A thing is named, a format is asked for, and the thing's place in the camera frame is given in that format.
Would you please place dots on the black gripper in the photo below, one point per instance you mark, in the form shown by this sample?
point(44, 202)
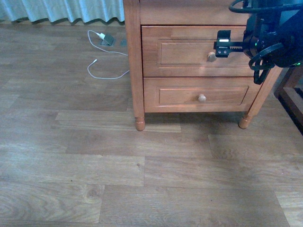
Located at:
point(273, 35)

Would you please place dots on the wooden drawer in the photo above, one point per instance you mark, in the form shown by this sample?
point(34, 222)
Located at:
point(188, 51)
point(205, 94)

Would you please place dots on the wooden nightstand cabinet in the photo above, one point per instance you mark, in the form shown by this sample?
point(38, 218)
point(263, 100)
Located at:
point(140, 13)

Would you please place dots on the open metal floor socket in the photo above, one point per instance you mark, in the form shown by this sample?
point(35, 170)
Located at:
point(108, 40)

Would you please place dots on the light grey pleated curtain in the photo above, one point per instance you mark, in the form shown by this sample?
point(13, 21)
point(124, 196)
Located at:
point(54, 10)

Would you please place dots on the dark wooden furniture frame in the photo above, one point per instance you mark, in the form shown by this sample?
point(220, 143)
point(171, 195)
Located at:
point(290, 96)

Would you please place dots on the white wall charger on floor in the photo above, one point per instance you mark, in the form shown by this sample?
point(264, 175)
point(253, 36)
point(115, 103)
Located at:
point(101, 35)

